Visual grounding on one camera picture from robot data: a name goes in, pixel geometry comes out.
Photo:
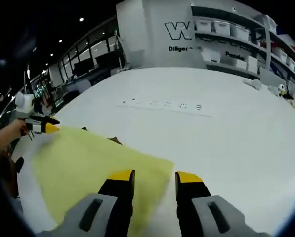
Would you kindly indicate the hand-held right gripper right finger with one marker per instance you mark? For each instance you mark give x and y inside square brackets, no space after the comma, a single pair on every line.
[190,195]

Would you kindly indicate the yellow grey blue garment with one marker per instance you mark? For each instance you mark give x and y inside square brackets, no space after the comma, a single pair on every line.
[88,160]

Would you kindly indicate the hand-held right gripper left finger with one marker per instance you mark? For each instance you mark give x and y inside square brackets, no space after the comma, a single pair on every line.
[117,195]

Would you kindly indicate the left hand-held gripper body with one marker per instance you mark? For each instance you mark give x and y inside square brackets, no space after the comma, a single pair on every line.
[25,105]

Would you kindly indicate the black oval device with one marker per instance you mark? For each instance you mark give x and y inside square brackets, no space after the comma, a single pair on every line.
[19,165]

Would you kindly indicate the white square box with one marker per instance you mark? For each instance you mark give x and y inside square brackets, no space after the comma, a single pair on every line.
[252,64]

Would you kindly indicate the spare white gripper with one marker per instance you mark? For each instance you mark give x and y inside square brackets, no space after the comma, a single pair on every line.
[281,89]

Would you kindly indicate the machine with green lights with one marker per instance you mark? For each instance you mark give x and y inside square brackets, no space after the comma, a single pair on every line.
[41,92]

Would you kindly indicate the person's left hand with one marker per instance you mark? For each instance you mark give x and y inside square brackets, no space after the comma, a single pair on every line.
[9,134]

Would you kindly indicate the grey office counter desk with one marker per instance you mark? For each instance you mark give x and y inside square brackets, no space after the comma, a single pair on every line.
[102,77]

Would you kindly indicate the white open box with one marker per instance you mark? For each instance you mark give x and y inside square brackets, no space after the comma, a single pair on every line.
[211,54]

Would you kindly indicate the grey flat box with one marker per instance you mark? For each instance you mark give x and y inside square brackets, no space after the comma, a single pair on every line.
[272,76]

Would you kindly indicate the white floor stand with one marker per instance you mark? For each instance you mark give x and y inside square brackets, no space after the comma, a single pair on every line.
[122,69]

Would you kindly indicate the row of white storage bins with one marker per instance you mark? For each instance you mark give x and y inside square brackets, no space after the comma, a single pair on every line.
[221,27]

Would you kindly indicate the black computer monitor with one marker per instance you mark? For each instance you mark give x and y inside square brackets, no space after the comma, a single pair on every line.
[107,59]
[83,66]

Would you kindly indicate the grey metal shelf rack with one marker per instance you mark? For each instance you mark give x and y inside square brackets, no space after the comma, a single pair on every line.
[267,44]

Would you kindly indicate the small grey cloth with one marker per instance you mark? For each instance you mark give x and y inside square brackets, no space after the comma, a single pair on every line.
[252,84]

